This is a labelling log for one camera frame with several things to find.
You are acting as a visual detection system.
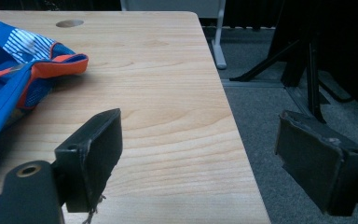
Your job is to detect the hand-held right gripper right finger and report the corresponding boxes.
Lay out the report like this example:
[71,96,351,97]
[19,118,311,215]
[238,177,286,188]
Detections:
[274,110,358,217]

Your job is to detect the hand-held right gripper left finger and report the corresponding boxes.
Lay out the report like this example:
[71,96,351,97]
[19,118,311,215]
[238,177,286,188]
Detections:
[54,107,124,214]

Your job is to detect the black metal stand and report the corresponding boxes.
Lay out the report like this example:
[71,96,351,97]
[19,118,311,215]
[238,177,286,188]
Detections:
[228,18,355,124]

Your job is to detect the blue and orange garment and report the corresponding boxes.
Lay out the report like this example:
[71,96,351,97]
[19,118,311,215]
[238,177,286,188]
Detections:
[0,20,90,158]

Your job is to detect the white table leg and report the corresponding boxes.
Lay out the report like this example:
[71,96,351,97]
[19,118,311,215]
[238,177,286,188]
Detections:
[211,0,227,70]

